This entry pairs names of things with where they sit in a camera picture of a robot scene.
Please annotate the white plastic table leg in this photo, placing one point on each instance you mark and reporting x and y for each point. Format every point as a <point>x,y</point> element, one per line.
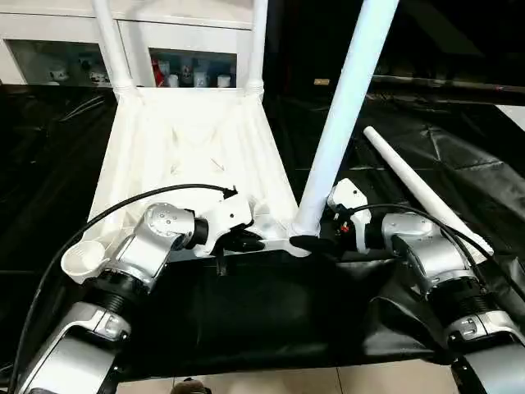
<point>348,102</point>
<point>410,180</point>
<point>110,41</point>
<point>257,41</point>

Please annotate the black plastic mat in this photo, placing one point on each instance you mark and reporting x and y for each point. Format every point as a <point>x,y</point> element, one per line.
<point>266,308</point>

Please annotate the small white label sticker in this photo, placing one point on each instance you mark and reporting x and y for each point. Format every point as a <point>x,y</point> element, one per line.
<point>322,82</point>

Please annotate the red bottle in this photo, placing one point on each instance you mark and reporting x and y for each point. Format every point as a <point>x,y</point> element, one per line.
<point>156,74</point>

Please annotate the white cabinet with glass doors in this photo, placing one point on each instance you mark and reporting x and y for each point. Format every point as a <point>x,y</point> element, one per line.
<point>184,33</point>

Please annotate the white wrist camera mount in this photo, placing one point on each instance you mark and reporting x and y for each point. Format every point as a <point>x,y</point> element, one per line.
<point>348,195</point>
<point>227,213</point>

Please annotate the white plastic table top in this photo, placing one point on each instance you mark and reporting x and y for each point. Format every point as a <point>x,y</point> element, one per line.
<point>184,123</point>

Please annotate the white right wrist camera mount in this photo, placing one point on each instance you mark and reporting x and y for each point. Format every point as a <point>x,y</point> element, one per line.
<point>348,195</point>

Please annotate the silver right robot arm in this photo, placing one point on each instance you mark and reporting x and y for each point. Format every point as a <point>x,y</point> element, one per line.
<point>435,254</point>

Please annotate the small white cup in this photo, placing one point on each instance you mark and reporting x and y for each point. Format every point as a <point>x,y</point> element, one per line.
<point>223,81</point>

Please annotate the white flat board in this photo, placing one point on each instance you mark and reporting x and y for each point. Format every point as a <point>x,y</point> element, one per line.
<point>512,114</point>

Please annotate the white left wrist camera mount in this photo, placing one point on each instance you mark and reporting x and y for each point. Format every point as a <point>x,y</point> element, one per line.
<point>227,213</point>

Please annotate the dark rounded robot body part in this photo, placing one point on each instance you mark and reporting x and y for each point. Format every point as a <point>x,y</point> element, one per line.
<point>190,386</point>

